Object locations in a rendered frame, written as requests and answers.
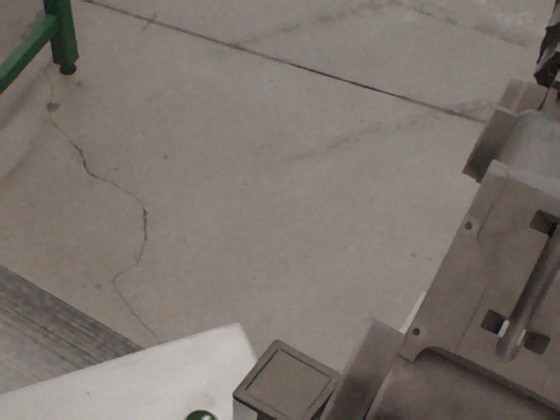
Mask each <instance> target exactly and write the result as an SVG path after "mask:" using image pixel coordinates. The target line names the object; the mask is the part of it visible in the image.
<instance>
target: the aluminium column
mask: <svg viewBox="0 0 560 420"><path fill-rule="evenodd" d="M340 376H341V373H339V372H337V371H335V370H333V369H331V368H330V367H328V366H325V365H323V364H321V363H320V362H318V361H316V360H314V359H312V357H310V356H309V355H306V354H304V353H302V352H300V351H298V350H297V349H295V348H293V347H291V346H288V345H286V344H285V343H283V342H281V340H279V339H275V340H274V342H273V343H272V345H271V346H269V347H268V348H267V350H266V351H265V352H264V353H263V355H262V356H261V357H260V358H259V361H258V362H257V363H256V364H255V365H254V367H253V368H252V369H251V370H249V372H248V373H247V374H246V375H245V377H244V378H243V380H242V381H241V383H240V384H239V385H238V386H237V388H236V389H235V390H234V391H233V393H232V404H233V420H320V418H321V416H322V414H324V413H323V411H325V408H326V406H327V404H328V402H329V400H330V398H331V396H332V393H333V390H334V388H335V386H336V384H337V382H338V380H339V378H340Z"/></svg>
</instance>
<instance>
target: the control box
mask: <svg viewBox="0 0 560 420"><path fill-rule="evenodd" d="M258 361H259V359H258V357H257V355H256V353H255V351H254V349H253V347H252V344H250V342H249V339H248V337H247V335H246V333H245V331H244V329H243V327H242V326H241V325H240V324H239V323H230V324H227V325H223V326H220V327H217V328H214V329H210V330H206V331H203V332H200V333H197V334H193V335H189V336H186V337H183V338H179V339H176V340H173V342H169V343H166V344H162V345H159V346H156V347H153V348H148V349H145V350H142V351H139V352H136V353H132V354H128V355H125V356H122V357H118V358H115V359H113V360H111V361H108V362H104V363H101V364H98V365H95V366H91V367H87V368H84V369H81V370H78V371H73V372H70V373H67V374H64V375H61V377H56V378H53V379H50V380H47V381H43V382H39V383H36V384H33V385H29V386H26V387H22V388H19V389H16V391H12V392H9V393H5V394H2V395H0V420H183V419H184V417H185V415H186V414H187V413H189V412H192V411H194V410H198V409H204V410H208V411H212V412H213V413H215V414H216V415H217V417H218V418H219V420H233V404H232V393H233V391H234V390H235V389H236V388H237V386H238V385H239V384H240V383H241V381H242V380H243V378H244V377H245V375H246V374H247V373H248V372H249V370H251V369H252V368H253V367H254V365H255V364H256V363H257V362H258Z"/></svg>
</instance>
